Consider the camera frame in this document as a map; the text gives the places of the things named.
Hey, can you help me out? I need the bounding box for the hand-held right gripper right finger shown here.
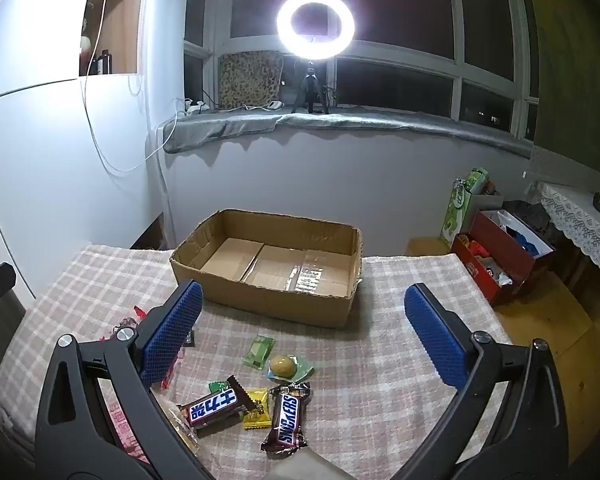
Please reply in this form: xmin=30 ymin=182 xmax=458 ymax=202
xmin=404 ymin=282 xmax=571 ymax=480

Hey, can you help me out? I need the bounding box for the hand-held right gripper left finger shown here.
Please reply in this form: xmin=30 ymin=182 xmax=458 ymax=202
xmin=35 ymin=280 xmax=203 ymax=480

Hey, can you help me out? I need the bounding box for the red clear date packet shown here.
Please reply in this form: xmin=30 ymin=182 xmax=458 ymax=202
xmin=102 ymin=305 xmax=148 ymax=341

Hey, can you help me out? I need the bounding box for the brown chocolate bar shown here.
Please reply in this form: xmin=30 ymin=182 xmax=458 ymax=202
xmin=260 ymin=382 xmax=312 ymax=456
xmin=176 ymin=375 xmax=253 ymax=429

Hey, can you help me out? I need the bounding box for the pink print bread packet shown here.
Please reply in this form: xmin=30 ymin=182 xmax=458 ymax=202
xmin=107 ymin=400 xmax=151 ymax=461

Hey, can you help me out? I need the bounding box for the yellow candy packet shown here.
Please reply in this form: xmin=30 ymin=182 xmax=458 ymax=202
xmin=242 ymin=387 xmax=273 ymax=430

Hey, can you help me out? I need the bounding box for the cardboard box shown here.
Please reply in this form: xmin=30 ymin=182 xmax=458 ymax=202
xmin=169 ymin=209 xmax=363 ymax=330

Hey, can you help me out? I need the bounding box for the small red box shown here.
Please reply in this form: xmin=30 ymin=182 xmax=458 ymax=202
xmin=451 ymin=232 xmax=506 ymax=306

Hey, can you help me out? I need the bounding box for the light green snack packet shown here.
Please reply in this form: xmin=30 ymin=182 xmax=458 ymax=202
xmin=242 ymin=334 xmax=277 ymax=370

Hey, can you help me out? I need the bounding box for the clear wrapped golden candy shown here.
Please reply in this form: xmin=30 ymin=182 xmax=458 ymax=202
xmin=167 ymin=405 xmax=201 ymax=453

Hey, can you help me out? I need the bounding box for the large red box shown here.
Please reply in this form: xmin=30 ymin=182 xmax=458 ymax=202
xmin=469 ymin=209 xmax=557 ymax=306

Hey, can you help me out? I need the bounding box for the green carton box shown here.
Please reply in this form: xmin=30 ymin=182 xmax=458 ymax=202
xmin=440 ymin=167 xmax=490 ymax=247

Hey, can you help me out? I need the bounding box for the dark cloth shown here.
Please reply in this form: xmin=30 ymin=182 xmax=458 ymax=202
xmin=502 ymin=200 xmax=551 ymax=231

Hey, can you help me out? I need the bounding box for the beige snack packet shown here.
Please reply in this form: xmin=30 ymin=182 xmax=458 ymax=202
xmin=275 ymin=447 xmax=353 ymax=480

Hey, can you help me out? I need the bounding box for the grey windowsill cloth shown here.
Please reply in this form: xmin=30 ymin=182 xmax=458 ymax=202
xmin=162 ymin=110 xmax=533 ymax=158

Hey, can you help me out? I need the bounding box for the dark bottle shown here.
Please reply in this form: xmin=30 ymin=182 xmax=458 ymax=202
xmin=91 ymin=49 xmax=115 ymax=75

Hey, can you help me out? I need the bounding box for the leopard print cushion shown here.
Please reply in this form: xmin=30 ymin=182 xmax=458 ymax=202
xmin=218 ymin=51 xmax=284 ymax=110

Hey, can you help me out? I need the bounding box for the black tripod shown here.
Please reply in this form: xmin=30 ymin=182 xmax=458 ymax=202
xmin=291 ymin=57 xmax=329 ymax=114

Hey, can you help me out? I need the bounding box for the wooden shelf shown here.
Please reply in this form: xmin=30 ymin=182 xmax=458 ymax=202
xmin=82 ymin=0 xmax=147 ymax=77

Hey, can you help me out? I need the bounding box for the olive curtain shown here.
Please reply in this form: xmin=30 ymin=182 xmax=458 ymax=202
xmin=522 ymin=0 xmax=600 ymax=181

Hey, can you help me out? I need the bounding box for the window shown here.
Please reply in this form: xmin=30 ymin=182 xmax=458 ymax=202
xmin=184 ymin=0 xmax=541 ymax=143

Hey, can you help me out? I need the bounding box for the white cable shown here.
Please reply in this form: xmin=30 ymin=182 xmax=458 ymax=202
xmin=80 ymin=0 xmax=191 ymax=173

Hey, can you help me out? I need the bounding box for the white ring light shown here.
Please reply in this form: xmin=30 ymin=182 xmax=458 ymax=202
xmin=276 ymin=0 xmax=356 ymax=56

